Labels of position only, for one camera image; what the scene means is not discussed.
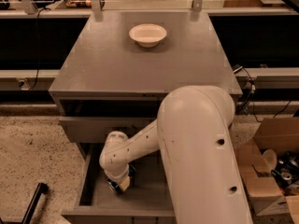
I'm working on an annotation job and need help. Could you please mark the grey top drawer front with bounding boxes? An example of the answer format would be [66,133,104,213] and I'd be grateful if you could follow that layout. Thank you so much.
[59,117,153,143]

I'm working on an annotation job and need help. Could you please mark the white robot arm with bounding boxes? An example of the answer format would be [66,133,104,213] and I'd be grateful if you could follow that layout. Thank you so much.
[99,86,253,224]

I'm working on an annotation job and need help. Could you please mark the cables at right wall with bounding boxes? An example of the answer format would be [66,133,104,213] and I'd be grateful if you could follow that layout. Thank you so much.
[232,64,293,123]

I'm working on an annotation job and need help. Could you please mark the grey drawer cabinet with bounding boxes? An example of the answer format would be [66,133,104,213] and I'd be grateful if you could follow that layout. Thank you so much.
[48,10,243,151]

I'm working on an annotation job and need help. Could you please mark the cans in cardboard box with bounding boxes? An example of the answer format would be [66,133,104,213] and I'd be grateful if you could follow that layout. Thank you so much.
[271,151,299,196]

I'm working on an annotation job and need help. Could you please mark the white paper bowl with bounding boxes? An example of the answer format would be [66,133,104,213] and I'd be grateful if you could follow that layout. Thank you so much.
[129,23,167,48]

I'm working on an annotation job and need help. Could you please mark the cardboard box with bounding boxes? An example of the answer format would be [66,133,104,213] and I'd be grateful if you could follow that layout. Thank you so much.
[235,118,299,224]

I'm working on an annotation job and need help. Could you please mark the black power cable left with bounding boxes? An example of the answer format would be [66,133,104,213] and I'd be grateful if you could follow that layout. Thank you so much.
[29,7,50,91]

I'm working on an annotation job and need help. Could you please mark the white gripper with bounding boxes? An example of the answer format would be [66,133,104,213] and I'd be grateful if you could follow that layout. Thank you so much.
[104,165,131,193]

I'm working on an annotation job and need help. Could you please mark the black bar lower left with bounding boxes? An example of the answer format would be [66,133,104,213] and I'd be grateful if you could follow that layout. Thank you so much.
[21,182,49,224]

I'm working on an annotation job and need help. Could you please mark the blue pepsi can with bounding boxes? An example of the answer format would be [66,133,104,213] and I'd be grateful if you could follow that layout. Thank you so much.
[107,164,135,194]

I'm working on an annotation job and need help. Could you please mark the open grey middle drawer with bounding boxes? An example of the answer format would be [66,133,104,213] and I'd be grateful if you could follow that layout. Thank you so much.
[62,144,177,224]

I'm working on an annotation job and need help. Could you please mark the clear plastic cup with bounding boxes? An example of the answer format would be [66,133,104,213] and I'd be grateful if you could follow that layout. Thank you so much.
[263,149,278,171]

